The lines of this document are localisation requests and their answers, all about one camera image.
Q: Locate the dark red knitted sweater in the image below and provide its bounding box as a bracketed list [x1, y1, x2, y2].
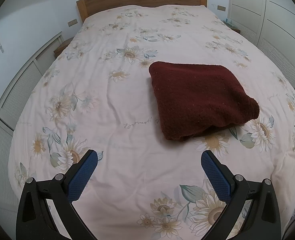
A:
[149, 61, 260, 141]

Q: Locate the white wardrobe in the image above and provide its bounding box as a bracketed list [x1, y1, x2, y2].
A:
[228, 0, 295, 89]

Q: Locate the right wooden nightstand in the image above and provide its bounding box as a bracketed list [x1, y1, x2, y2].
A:
[223, 18, 241, 34]

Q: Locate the wooden nightstand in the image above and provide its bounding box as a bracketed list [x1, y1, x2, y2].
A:
[223, 18, 241, 34]
[54, 38, 73, 58]

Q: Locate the pink floral bed cover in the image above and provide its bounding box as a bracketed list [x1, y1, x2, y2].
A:
[8, 5, 295, 239]

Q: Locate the left wooden nightstand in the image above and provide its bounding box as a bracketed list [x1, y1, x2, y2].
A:
[54, 38, 73, 58]

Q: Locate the right wall switch plate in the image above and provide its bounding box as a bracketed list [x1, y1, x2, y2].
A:
[217, 5, 226, 11]

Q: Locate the wall switch plate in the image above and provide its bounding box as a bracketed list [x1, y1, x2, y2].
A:
[68, 19, 77, 27]
[217, 5, 226, 11]

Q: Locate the left wall switch plate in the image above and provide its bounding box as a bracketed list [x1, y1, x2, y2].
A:
[68, 19, 77, 27]

